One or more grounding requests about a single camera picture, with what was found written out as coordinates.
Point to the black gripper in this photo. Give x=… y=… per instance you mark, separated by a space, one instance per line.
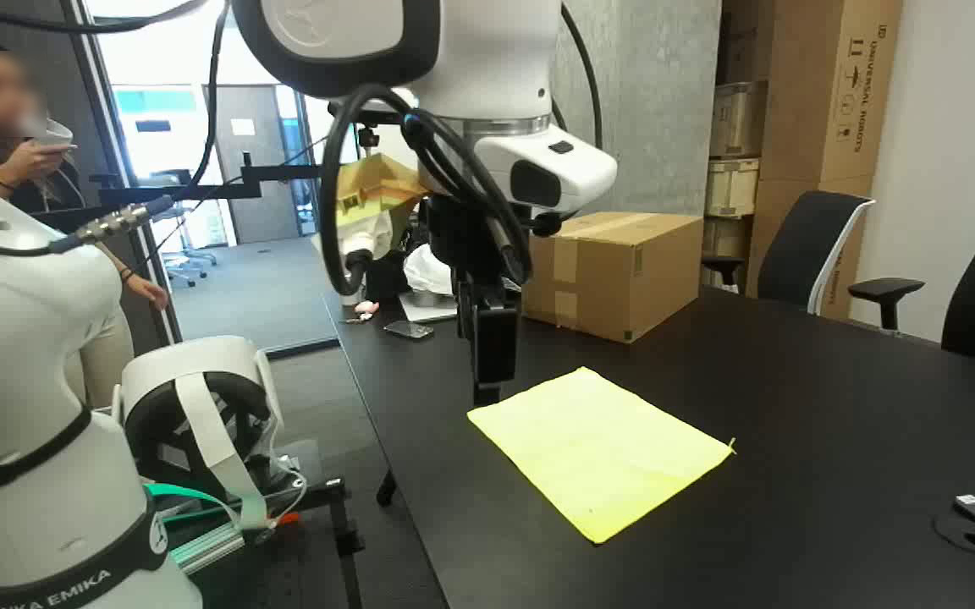
x=476 y=243

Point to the yellow towel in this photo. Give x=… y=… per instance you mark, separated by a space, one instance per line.
x=601 y=450

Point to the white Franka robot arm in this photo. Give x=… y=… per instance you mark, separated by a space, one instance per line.
x=14 y=372

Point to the grey flat device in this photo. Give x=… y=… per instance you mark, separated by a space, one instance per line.
x=428 y=306

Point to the dark flat pad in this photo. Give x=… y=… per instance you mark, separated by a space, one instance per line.
x=406 y=328

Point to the white plastic bag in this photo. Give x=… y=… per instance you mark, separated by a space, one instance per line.
x=428 y=271

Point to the black backpack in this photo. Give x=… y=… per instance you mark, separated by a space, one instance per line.
x=386 y=281

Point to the black metal stand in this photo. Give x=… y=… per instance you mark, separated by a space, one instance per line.
x=338 y=529

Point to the black boom rod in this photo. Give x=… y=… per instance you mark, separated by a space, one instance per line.
x=272 y=175

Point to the pale labelled cardboard box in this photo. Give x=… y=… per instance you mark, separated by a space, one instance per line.
x=733 y=186

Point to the grey door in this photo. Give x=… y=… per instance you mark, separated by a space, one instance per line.
x=261 y=170

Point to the small brown cardboard box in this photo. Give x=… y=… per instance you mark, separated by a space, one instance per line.
x=738 y=118

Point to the tall brown cardboard box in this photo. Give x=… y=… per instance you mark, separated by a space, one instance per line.
x=828 y=104

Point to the person in black top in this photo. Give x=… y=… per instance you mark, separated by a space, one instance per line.
x=1 y=157

